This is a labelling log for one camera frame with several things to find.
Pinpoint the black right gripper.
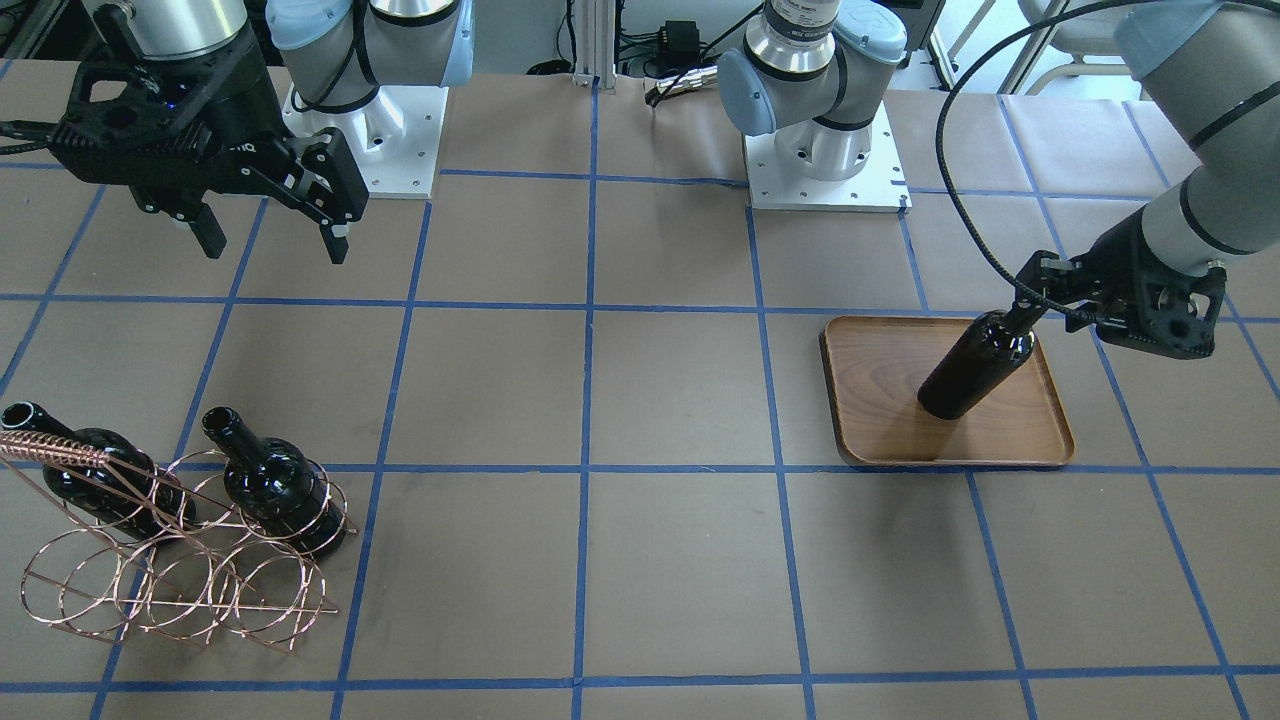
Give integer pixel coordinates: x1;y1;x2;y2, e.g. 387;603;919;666
47;26;369;265

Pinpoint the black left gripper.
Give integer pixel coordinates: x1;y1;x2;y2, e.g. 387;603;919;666
1012;211;1226;360

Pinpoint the dark wine bottle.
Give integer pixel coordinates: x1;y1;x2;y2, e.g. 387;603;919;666
201;406;346;560
3;402;196;541
916;301;1047;420

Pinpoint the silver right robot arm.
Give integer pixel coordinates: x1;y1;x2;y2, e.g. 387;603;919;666
31;1;474;264

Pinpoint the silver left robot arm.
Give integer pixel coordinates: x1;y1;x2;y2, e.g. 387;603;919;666
716;1;1277;359

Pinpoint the wooden tray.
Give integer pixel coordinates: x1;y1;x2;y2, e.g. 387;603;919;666
818;316;1076;468

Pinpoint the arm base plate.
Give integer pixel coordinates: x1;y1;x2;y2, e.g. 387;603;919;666
742;104;913;213
282;86;449;200

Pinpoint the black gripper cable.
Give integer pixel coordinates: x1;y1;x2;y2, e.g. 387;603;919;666
936;0;1242;325

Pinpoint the copper wire bottle basket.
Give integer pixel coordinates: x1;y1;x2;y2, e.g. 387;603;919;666
3;430;340;653

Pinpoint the aluminium frame post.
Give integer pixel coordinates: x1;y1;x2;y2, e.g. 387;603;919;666
566;0;618;94

